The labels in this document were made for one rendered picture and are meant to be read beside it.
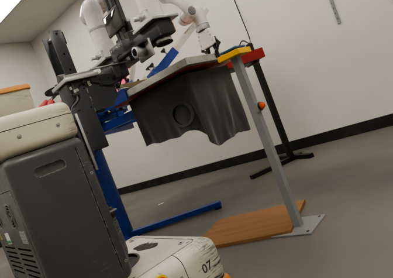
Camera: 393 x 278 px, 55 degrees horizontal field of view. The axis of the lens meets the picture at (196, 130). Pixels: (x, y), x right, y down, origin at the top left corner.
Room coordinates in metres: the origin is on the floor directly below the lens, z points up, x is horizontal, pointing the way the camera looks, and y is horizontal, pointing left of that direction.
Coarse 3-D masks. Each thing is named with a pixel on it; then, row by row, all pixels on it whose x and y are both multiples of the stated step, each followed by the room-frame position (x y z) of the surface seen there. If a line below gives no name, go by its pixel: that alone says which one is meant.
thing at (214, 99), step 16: (192, 80) 2.03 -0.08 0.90; (208, 80) 2.14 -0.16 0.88; (224, 80) 2.27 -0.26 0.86; (192, 96) 2.01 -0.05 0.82; (208, 96) 2.10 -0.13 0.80; (224, 96) 2.22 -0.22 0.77; (208, 112) 2.07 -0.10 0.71; (224, 112) 2.18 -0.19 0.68; (240, 112) 2.31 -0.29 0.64; (208, 128) 2.03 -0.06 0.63; (224, 128) 2.14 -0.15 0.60; (240, 128) 2.29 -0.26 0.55
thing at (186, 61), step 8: (200, 56) 1.99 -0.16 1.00; (208, 56) 2.05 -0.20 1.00; (176, 64) 1.93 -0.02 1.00; (184, 64) 1.90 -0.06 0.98; (192, 64) 1.95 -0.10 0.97; (160, 72) 2.01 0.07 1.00; (168, 72) 1.97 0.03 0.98; (176, 72) 1.99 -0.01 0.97; (144, 80) 2.09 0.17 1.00; (152, 80) 2.06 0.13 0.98; (160, 80) 2.05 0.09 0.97; (136, 88) 2.14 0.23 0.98; (144, 88) 2.12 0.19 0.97; (128, 96) 2.19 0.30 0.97
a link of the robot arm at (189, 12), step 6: (162, 0) 2.05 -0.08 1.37; (168, 0) 2.03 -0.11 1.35; (174, 0) 2.02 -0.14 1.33; (180, 0) 2.01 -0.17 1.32; (186, 0) 2.02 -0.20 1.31; (180, 6) 2.01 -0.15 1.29; (186, 6) 2.01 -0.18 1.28; (192, 6) 2.03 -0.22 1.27; (186, 12) 2.02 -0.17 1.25; (192, 12) 2.02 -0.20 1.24; (186, 18) 2.05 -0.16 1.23; (192, 18) 2.04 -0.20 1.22
